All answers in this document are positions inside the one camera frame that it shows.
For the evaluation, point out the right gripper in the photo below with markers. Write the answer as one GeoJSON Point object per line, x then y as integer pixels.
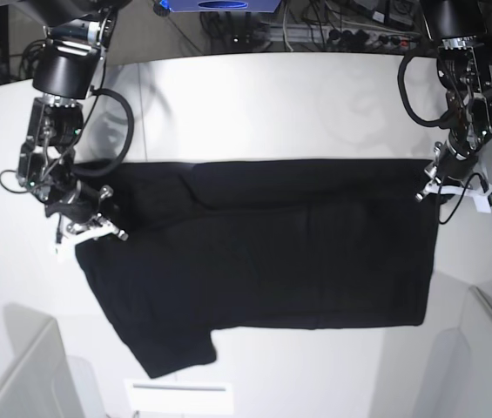
{"type": "Point", "coordinates": [85, 207]}

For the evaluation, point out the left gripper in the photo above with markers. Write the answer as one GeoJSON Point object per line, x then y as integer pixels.
{"type": "Point", "coordinates": [448, 165]}

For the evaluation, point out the black T-shirt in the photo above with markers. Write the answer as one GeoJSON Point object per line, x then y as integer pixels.
{"type": "Point", "coordinates": [300, 244]}

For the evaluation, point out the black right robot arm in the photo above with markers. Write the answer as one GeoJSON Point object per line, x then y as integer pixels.
{"type": "Point", "coordinates": [77, 37]}

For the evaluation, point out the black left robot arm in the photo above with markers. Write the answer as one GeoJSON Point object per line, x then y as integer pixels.
{"type": "Point", "coordinates": [457, 36]}

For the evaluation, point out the power strip with plugs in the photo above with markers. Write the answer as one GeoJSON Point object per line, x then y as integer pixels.
{"type": "Point", "coordinates": [359, 39]}

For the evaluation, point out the white bin left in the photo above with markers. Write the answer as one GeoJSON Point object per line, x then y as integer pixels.
{"type": "Point", "coordinates": [42, 380]}

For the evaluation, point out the white bin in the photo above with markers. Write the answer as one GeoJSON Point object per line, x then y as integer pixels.
{"type": "Point", "coordinates": [42, 380]}
{"type": "Point", "coordinates": [457, 381]}

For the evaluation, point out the white bin right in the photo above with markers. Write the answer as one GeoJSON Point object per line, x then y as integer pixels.
{"type": "Point", "coordinates": [457, 381]}

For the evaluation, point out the blue box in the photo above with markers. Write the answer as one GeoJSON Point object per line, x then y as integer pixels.
{"type": "Point", "coordinates": [184, 6]}

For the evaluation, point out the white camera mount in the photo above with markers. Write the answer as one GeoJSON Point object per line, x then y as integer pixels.
{"type": "Point", "coordinates": [66, 241]}
{"type": "Point", "coordinates": [482, 200]}

